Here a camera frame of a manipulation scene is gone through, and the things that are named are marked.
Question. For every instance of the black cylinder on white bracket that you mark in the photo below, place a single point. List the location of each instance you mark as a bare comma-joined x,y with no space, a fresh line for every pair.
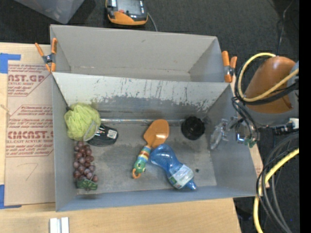
283,128

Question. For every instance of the black oval object white label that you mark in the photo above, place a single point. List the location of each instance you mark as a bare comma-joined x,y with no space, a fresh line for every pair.
105,138

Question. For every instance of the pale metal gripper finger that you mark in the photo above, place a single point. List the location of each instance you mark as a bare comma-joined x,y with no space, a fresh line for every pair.
216,141
220,128

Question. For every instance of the brown cardboard board red print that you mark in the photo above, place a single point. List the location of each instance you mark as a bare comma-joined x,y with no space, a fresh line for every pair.
29,173

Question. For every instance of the purple toy grape bunch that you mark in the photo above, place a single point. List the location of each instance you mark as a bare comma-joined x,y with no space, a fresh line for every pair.
82,161

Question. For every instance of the black round knob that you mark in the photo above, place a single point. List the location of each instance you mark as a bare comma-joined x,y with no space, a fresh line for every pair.
193,128

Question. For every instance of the grey metal bin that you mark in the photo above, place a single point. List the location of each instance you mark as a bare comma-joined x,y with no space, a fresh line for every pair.
136,57

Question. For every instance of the green mesh bath sponge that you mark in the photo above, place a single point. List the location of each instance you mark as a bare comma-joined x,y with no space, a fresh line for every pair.
80,120

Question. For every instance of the blue plastic bottle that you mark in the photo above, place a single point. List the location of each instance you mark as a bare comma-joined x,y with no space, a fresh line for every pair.
167,161

